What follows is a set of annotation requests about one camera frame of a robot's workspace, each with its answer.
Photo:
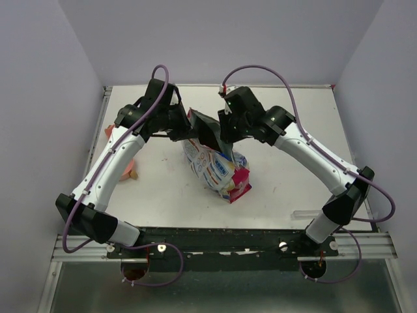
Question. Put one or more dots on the pink cat-shaped pet bowl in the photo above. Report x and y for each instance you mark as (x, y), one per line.
(130, 171)

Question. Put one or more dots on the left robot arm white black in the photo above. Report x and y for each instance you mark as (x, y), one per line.
(160, 109)

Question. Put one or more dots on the clear plastic scoop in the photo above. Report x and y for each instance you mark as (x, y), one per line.
(304, 214)

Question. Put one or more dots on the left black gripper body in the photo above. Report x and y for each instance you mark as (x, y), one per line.
(178, 126)

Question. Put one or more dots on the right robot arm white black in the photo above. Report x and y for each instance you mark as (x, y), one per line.
(244, 117)

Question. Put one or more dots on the black mounting base rail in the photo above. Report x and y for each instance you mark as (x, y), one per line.
(219, 249)

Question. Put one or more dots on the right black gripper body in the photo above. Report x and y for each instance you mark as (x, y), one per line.
(233, 128)

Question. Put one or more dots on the pet food bag pink white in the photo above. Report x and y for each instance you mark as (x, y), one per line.
(226, 175)

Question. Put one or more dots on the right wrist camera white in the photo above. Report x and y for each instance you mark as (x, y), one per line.
(224, 90)

